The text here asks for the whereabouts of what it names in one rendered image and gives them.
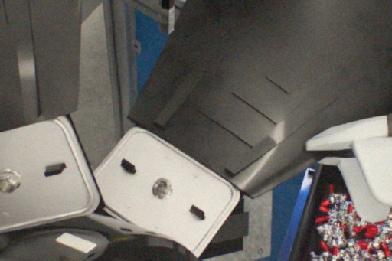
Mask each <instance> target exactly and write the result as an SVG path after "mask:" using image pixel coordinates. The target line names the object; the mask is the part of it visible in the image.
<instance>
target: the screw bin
mask: <svg viewBox="0 0 392 261"><path fill-rule="evenodd" d="M327 184H332V185H333V186H338V185H341V188H343V189H345V190H348V189H347V187H346V183H345V181H344V178H343V177H342V175H341V171H340V169H339V168H338V167H337V166H336V165H325V164H322V163H317V166H316V168H315V172H314V175H313V179H312V183H311V185H310V187H309V193H308V195H307V198H306V200H305V204H304V209H303V211H302V215H301V217H300V220H299V226H298V228H297V231H296V235H295V239H294V241H293V244H292V248H291V252H290V254H289V258H288V260H287V261H302V257H303V255H304V252H305V246H306V244H307V241H308V238H309V232H310V230H311V227H312V223H313V221H314V216H315V212H316V210H317V207H318V203H319V199H320V196H321V195H322V191H323V189H324V187H325V186H326V185H327Z"/></svg>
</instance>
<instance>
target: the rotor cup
mask: <svg viewBox="0 0 392 261"><path fill-rule="evenodd" d="M64 233H69V234H70V235H73V236H75V237H79V238H81V239H83V240H86V241H90V242H92V243H95V244H96V246H95V247H94V248H92V250H89V251H88V252H87V253H85V252H83V251H81V250H77V249H75V248H73V247H72V246H67V245H65V244H63V243H60V242H57V241H56V239H57V238H58V237H60V236H62V235H63V234H64ZM0 261H199V259H198V258H197V257H196V255H194V254H193V253H192V252H191V251H190V250H189V249H188V248H187V247H186V246H185V245H183V244H181V243H180V242H179V241H178V240H175V239H174V238H172V237H170V236H166V235H164V234H162V233H159V232H157V231H152V230H148V229H146V228H144V227H139V226H136V225H134V224H132V223H129V222H125V221H121V220H118V219H116V218H114V217H110V216H109V215H107V214H106V213H104V212H102V211H101V210H100V209H97V210H95V211H94V212H93V213H90V214H86V215H83V216H79V217H74V218H68V219H64V220H59V221H55V222H52V223H43V224H41V225H37V226H33V227H28V228H22V229H18V230H13V231H9V232H6V233H0Z"/></svg>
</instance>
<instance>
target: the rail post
mask: <svg viewBox="0 0 392 261"><path fill-rule="evenodd" d="M102 2H103V15H104V22H105V29H106V49H107V56H108V63H109V76H110V82H111V90H112V104H113V116H114V123H115V130H116V144H118V143H119V142H120V140H121V139H122V138H123V136H124V135H125V134H126V133H127V132H128V131H129V130H130V129H131V128H133V127H134V126H135V125H136V124H134V122H131V121H129V119H128V118H127V116H128V115H129V112H130V110H131V109H132V108H133V106H134V79H133V65H132V37H131V23H130V9H129V5H128V4H126V3H125V2H124V1H123V0H102Z"/></svg>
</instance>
